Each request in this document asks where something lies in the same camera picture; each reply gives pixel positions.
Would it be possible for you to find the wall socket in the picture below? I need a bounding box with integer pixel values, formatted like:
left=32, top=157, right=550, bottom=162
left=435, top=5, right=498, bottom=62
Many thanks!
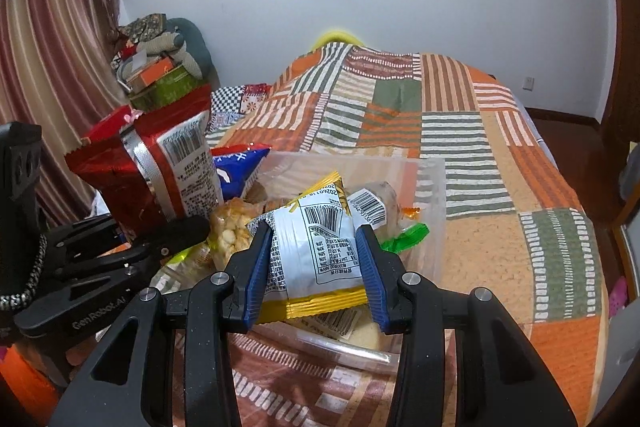
left=523, top=77, right=535, bottom=91

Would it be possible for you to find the yellow white snack packet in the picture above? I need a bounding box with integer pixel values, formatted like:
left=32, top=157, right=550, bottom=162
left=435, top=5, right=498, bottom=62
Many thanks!
left=247, top=171, right=367, bottom=323

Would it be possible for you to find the red box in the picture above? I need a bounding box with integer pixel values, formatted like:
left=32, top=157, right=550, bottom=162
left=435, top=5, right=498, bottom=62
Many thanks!
left=80, top=105, right=132, bottom=145

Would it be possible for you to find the pile of clothes and boxes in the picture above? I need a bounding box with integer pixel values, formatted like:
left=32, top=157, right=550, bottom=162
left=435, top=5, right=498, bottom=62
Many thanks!
left=112, top=13, right=220, bottom=112

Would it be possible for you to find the toast slices pack with barcode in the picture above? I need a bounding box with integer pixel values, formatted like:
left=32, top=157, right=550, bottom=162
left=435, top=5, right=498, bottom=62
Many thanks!
left=288, top=306, right=393, bottom=351

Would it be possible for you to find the blue red snack bag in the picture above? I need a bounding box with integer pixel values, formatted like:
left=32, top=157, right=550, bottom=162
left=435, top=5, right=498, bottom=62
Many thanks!
left=210, top=143, right=271, bottom=202

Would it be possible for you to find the clear plastic storage bin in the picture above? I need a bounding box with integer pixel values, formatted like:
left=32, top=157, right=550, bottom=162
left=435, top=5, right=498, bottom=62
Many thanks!
left=152, top=152, right=446, bottom=373

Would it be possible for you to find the brown wooden door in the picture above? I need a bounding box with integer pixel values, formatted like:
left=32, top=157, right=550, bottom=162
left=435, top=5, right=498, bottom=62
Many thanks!
left=601, top=0, right=639, bottom=146

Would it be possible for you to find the striped curtain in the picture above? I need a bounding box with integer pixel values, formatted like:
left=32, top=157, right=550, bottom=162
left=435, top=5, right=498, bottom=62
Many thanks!
left=1, top=0, right=125, bottom=225

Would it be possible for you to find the green bread bag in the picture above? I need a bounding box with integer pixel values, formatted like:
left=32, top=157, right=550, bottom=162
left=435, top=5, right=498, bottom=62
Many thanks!
left=347, top=182, right=430, bottom=255

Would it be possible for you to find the orange clear snack bag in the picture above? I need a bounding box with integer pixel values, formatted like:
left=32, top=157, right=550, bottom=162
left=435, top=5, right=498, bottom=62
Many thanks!
left=165, top=197, right=265, bottom=270

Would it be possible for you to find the patchwork striped bedspread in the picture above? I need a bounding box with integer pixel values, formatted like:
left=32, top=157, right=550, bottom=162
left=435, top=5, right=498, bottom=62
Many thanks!
left=207, top=42, right=608, bottom=425

